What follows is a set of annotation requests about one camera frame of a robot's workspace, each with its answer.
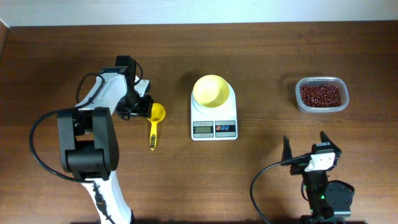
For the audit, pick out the yellow measuring scoop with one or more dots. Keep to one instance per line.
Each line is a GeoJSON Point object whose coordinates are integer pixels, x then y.
{"type": "Point", "coordinates": [157, 115]}

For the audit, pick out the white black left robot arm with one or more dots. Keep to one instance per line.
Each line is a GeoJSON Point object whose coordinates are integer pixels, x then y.
{"type": "Point", "coordinates": [88, 144]}

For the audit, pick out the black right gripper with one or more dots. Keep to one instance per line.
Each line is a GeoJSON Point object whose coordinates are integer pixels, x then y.
{"type": "Point", "coordinates": [336, 150]}

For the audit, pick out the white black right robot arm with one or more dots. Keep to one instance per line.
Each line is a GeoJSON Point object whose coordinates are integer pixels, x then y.
{"type": "Point", "coordinates": [329, 200]}

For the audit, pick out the white digital kitchen scale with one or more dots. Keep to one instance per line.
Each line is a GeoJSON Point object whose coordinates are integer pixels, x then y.
{"type": "Point", "coordinates": [214, 124]}

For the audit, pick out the red adzuki beans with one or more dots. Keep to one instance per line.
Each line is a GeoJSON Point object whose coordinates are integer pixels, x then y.
{"type": "Point", "coordinates": [320, 96]}

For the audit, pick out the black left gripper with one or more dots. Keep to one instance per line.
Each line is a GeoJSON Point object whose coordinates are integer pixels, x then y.
{"type": "Point", "coordinates": [149, 111]}

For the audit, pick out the yellow plastic bowl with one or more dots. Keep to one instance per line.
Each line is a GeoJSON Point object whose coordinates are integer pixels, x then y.
{"type": "Point", "coordinates": [211, 91]}

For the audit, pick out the clear plastic bean container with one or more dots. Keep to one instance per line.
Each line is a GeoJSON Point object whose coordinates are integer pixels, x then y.
{"type": "Point", "coordinates": [322, 81]}

